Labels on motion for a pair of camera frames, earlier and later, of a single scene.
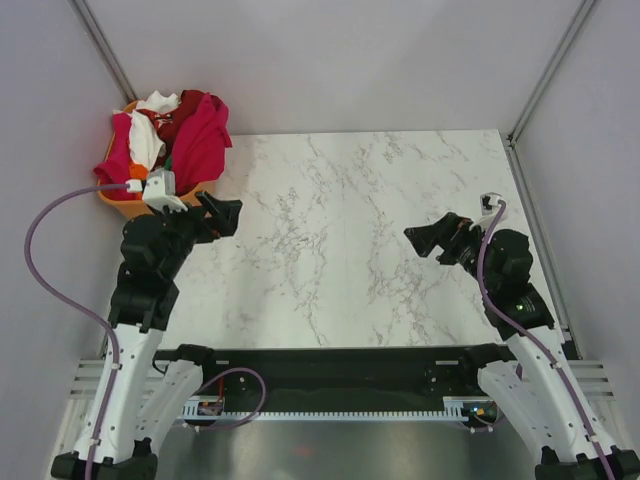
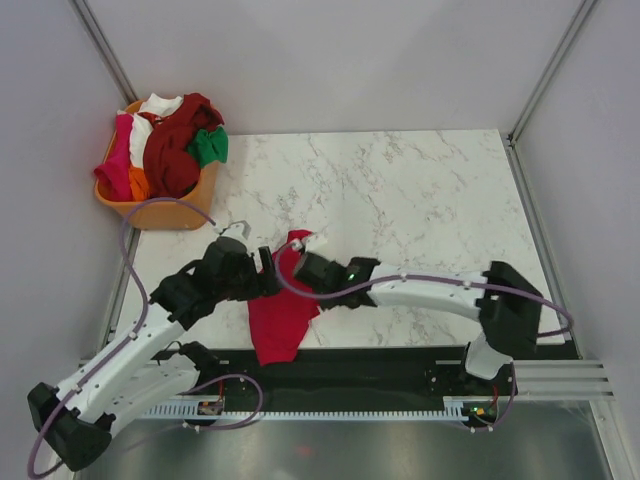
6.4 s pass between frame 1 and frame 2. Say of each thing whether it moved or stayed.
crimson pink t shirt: moved
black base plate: stayed
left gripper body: moved
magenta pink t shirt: stayed
